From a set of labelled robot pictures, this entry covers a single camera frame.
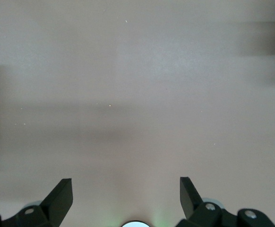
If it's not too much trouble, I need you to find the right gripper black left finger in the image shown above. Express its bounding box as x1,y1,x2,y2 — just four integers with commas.
0,178,74,227

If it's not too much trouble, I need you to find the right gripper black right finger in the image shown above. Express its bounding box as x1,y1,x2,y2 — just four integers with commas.
176,176,275,227

